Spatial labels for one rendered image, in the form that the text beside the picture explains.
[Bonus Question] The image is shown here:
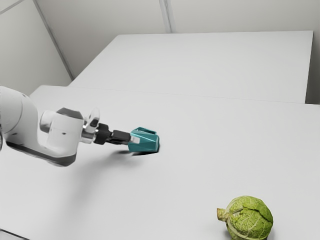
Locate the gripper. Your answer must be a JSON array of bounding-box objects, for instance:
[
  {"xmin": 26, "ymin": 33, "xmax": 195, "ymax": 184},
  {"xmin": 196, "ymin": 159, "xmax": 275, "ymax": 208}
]
[{"xmin": 93, "ymin": 123, "xmax": 140, "ymax": 146}]

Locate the green cabbage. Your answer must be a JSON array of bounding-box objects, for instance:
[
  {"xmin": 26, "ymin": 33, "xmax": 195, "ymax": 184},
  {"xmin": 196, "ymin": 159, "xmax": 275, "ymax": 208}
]
[{"xmin": 216, "ymin": 195, "xmax": 274, "ymax": 240}]

